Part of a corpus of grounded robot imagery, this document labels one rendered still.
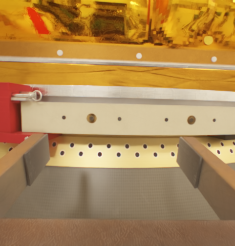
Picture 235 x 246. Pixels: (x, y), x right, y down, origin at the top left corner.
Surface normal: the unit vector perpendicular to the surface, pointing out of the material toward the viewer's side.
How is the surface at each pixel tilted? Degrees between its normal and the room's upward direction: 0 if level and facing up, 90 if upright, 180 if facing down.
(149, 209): 62
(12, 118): 90
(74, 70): 90
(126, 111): 90
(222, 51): 91
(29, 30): 138
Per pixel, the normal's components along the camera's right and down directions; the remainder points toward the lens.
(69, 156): -0.04, -0.37
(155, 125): 0.11, 0.11
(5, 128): -0.15, 0.11
